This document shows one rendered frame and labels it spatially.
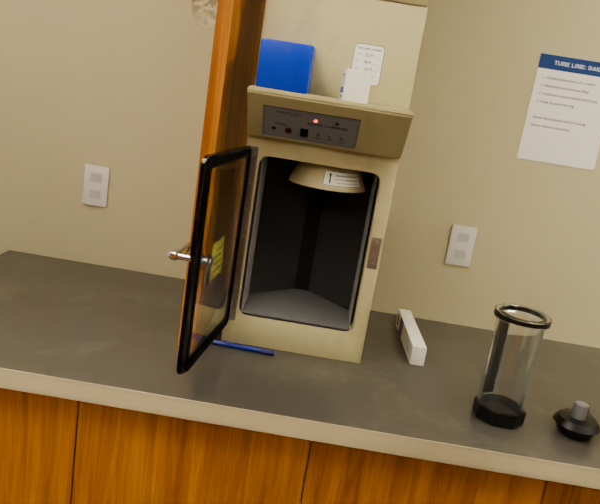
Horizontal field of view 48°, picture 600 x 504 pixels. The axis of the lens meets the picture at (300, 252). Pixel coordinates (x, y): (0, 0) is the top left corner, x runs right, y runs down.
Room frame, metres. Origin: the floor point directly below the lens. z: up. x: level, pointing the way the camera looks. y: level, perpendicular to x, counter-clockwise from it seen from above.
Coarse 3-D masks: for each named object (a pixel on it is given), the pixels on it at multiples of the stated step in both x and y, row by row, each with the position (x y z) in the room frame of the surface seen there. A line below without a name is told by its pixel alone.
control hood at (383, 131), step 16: (256, 96) 1.31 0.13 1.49; (272, 96) 1.30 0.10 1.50; (288, 96) 1.30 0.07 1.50; (304, 96) 1.30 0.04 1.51; (320, 96) 1.33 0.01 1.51; (256, 112) 1.34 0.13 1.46; (320, 112) 1.32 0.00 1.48; (336, 112) 1.31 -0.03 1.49; (352, 112) 1.31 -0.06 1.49; (368, 112) 1.30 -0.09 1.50; (384, 112) 1.30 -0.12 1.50; (400, 112) 1.30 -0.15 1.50; (256, 128) 1.38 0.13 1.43; (368, 128) 1.33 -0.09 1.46; (384, 128) 1.33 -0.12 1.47; (400, 128) 1.32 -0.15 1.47; (320, 144) 1.39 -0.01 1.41; (368, 144) 1.37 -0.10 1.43; (384, 144) 1.36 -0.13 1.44; (400, 144) 1.35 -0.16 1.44
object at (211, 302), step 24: (216, 168) 1.17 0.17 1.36; (240, 168) 1.33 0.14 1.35; (216, 192) 1.18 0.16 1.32; (240, 192) 1.36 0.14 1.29; (216, 216) 1.20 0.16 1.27; (192, 240) 1.10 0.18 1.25; (216, 240) 1.22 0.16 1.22; (192, 264) 1.10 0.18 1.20; (216, 264) 1.25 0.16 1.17; (216, 288) 1.27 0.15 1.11; (216, 312) 1.29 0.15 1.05; (192, 336) 1.15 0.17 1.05
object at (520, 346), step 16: (512, 304) 1.30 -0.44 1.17; (496, 320) 1.26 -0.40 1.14; (528, 320) 1.21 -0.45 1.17; (544, 320) 1.23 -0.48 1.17; (496, 336) 1.24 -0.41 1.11; (512, 336) 1.21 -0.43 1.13; (528, 336) 1.21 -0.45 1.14; (496, 352) 1.23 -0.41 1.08; (512, 352) 1.21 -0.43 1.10; (528, 352) 1.21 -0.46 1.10; (496, 368) 1.22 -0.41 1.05; (512, 368) 1.21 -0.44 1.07; (528, 368) 1.21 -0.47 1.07; (496, 384) 1.22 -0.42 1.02; (512, 384) 1.21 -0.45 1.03; (528, 384) 1.22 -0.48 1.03; (480, 400) 1.24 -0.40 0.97; (496, 400) 1.21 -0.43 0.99; (512, 400) 1.21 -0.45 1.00
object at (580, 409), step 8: (568, 408) 1.27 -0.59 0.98; (576, 408) 1.23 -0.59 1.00; (584, 408) 1.22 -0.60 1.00; (560, 416) 1.23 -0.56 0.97; (568, 416) 1.23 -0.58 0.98; (576, 416) 1.22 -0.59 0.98; (584, 416) 1.22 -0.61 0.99; (560, 424) 1.21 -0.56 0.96; (568, 424) 1.21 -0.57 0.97; (576, 424) 1.20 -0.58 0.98; (584, 424) 1.21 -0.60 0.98; (592, 424) 1.21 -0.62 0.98; (560, 432) 1.23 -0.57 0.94; (568, 432) 1.21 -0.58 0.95; (576, 432) 1.19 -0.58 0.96; (584, 432) 1.19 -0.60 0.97; (592, 432) 1.20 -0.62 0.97; (576, 440) 1.20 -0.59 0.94; (584, 440) 1.20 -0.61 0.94
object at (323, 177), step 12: (300, 168) 1.47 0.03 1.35; (312, 168) 1.45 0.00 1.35; (324, 168) 1.45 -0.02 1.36; (336, 168) 1.45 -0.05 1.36; (300, 180) 1.45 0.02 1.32; (312, 180) 1.44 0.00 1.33; (324, 180) 1.43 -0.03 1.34; (336, 180) 1.44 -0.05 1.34; (348, 180) 1.45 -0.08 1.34; (360, 180) 1.48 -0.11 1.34; (348, 192) 1.44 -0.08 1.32; (360, 192) 1.47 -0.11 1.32
